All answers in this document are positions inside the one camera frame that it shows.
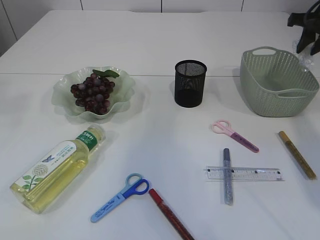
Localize green wavy glass plate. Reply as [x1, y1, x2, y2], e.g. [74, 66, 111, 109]
[51, 66, 135, 121]

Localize yellow tea bottle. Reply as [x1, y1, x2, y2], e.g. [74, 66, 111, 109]
[10, 124, 106, 214]

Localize purple artificial grape bunch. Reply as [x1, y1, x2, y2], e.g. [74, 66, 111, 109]
[70, 69, 120, 115]

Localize clear plastic sheet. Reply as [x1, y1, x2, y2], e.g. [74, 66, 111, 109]
[292, 39, 314, 70]

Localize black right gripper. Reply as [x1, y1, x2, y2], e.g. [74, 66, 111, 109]
[287, 0, 320, 56]

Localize gold glitter pen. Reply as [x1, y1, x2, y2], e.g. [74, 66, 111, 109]
[278, 131, 317, 180]

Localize clear plastic ruler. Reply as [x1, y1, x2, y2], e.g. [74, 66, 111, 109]
[203, 166, 285, 182]

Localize pink scissors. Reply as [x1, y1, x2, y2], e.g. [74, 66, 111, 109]
[211, 119, 260, 153]

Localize silver glitter pen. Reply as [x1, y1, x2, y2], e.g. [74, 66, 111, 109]
[223, 148, 234, 206]

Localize black mesh pen holder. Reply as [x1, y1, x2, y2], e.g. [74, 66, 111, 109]
[174, 59, 207, 108]

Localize blue scissors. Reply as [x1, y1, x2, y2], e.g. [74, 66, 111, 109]
[90, 173, 150, 223]

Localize green woven plastic basket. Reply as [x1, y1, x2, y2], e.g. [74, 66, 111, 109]
[240, 46, 320, 118]

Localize red glitter pen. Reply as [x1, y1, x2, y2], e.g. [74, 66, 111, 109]
[148, 188, 195, 240]

